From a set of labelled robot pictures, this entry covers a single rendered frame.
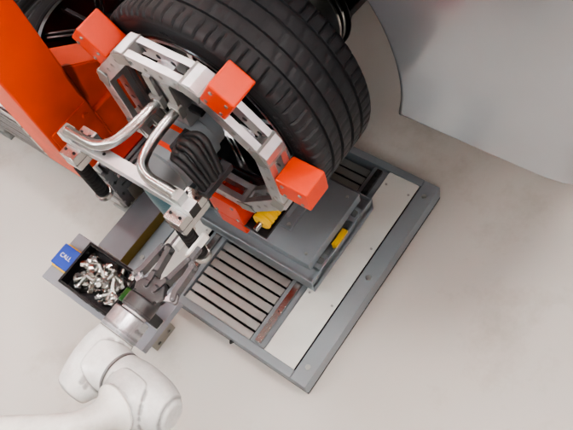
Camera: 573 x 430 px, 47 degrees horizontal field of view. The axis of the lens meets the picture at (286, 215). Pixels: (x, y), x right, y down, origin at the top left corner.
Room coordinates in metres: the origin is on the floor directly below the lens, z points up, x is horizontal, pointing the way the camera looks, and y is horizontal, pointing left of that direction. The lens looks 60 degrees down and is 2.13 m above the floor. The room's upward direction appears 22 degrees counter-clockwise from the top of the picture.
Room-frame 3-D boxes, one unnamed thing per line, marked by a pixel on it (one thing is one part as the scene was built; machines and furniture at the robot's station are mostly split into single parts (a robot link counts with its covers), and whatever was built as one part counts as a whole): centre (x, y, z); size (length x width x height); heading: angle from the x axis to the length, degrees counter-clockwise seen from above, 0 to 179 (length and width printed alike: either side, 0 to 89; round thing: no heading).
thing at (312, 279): (1.18, 0.00, 0.13); 0.50 x 0.36 x 0.10; 35
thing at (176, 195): (0.91, 0.17, 1.03); 0.19 x 0.18 x 0.11; 125
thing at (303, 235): (1.16, -0.01, 0.32); 0.40 x 0.30 x 0.28; 35
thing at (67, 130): (1.08, 0.28, 1.03); 0.19 x 0.18 x 0.11; 125
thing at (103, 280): (0.95, 0.55, 0.51); 0.20 x 0.14 x 0.13; 35
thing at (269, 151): (1.06, 0.13, 0.85); 0.54 x 0.07 x 0.54; 35
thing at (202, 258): (0.79, 0.22, 0.83); 0.04 x 0.04 x 0.16
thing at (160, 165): (1.02, 0.19, 0.85); 0.21 x 0.14 x 0.14; 125
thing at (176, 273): (0.72, 0.29, 0.83); 0.11 x 0.01 x 0.04; 114
